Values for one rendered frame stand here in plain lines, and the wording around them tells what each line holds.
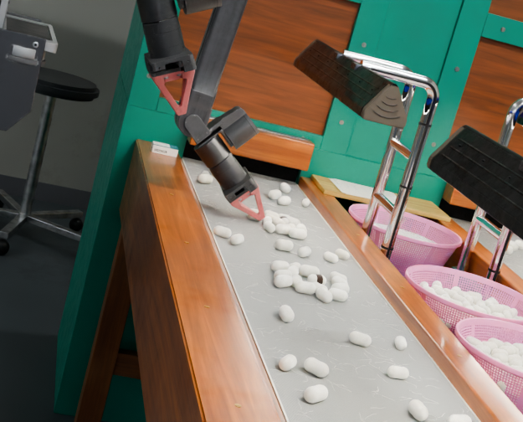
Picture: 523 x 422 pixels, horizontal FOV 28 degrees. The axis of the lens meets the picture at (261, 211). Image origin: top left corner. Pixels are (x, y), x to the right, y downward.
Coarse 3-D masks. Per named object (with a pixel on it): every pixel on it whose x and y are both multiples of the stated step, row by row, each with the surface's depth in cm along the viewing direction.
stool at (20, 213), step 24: (48, 72) 396; (48, 96) 392; (72, 96) 380; (96, 96) 391; (48, 120) 394; (0, 192) 423; (24, 192) 401; (24, 216) 400; (48, 216) 412; (72, 216) 423; (0, 240) 377
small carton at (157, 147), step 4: (152, 144) 244; (156, 144) 243; (160, 144) 244; (164, 144) 245; (168, 144) 247; (152, 148) 243; (156, 148) 243; (160, 148) 243; (164, 148) 243; (168, 148) 243; (172, 148) 244; (176, 148) 244; (156, 152) 243; (160, 152) 243; (164, 152) 244; (168, 152) 244; (172, 152) 244; (176, 152) 244; (172, 156) 244; (176, 156) 244
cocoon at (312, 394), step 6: (318, 384) 135; (306, 390) 133; (312, 390) 133; (318, 390) 134; (324, 390) 134; (306, 396) 133; (312, 396) 133; (318, 396) 133; (324, 396) 134; (312, 402) 133
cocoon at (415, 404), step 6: (414, 402) 139; (420, 402) 139; (408, 408) 139; (414, 408) 138; (420, 408) 137; (426, 408) 137; (414, 414) 137; (420, 414) 137; (426, 414) 137; (420, 420) 137
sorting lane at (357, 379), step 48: (336, 240) 219; (240, 288) 172; (288, 288) 178; (288, 336) 156; (336, 336) 161; (384, 336) 168; (288, 384) 138; (336, 384) 142; (384, 384) 147; (432, 384) 152
